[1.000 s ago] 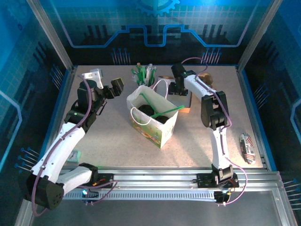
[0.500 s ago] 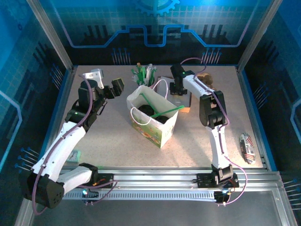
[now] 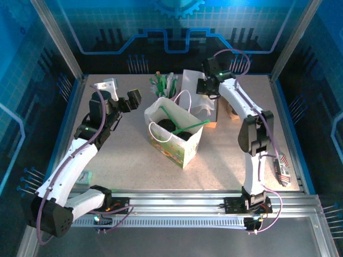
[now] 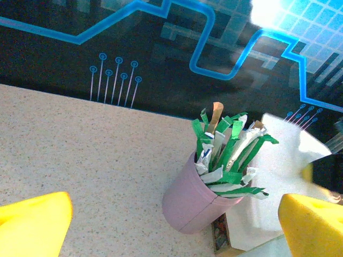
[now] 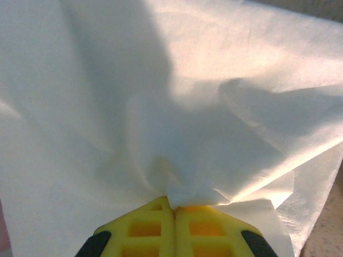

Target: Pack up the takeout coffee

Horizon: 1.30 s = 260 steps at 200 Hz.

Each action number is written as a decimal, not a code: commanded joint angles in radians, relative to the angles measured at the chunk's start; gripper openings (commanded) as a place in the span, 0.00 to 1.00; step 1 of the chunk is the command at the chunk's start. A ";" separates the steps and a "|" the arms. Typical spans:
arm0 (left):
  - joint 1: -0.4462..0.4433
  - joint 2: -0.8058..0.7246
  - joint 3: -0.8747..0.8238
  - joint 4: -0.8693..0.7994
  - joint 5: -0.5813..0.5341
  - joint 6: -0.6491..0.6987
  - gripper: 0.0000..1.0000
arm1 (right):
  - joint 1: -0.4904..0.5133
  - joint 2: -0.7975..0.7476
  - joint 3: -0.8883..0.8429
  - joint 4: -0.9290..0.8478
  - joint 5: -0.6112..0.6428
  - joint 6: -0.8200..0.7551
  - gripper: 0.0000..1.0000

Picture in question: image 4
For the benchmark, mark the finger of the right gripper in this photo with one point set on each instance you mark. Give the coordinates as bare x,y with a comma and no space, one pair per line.
329,174

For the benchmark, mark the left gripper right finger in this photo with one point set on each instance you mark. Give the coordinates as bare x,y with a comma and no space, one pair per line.
313,230

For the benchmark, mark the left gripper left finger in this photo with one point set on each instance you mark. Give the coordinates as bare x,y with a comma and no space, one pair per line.
29,227

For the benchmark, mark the brown wrapped straw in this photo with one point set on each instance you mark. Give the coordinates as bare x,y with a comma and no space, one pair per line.
215,115

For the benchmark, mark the pink straw holder cup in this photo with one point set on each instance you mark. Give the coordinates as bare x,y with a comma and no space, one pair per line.
187,203

